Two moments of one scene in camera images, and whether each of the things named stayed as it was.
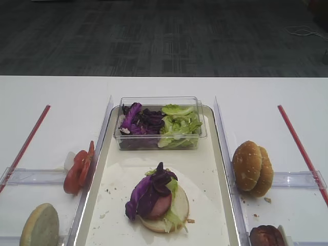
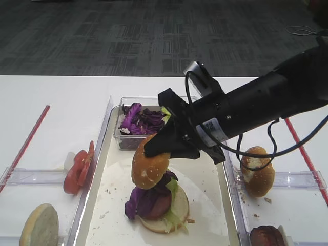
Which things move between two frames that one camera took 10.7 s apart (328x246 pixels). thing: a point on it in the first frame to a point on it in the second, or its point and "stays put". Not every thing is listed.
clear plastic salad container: x=161 y=123 stays put
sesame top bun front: x=247 y=163 to x=147 y=170
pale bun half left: x=41 y=227 stays put
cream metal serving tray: x=211 y=220 stays put
